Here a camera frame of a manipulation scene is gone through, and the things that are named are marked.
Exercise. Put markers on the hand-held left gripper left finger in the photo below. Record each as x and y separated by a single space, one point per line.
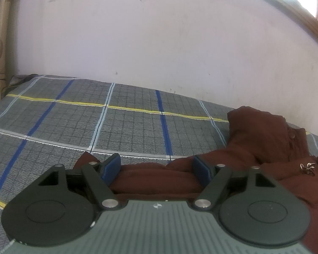
110 168

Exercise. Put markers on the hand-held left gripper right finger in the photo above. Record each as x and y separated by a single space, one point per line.
202 169

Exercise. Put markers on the brown padded jacket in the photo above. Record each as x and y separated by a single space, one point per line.
259 158

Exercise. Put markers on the grey plaid bed sheet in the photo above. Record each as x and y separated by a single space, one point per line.
69 127

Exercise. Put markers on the beige floral curtain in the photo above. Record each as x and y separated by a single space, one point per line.
1 37

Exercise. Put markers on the brown wooden window frame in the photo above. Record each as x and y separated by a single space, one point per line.
299 13

